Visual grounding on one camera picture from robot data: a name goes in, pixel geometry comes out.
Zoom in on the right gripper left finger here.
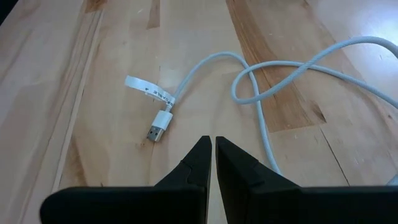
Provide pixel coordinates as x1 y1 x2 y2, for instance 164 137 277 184
39 135 213 224

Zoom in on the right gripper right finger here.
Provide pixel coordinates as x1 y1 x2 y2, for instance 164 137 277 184
215 136 398 224

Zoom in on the white tagged USB cable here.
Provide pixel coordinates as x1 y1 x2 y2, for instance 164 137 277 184
124 35 398 187

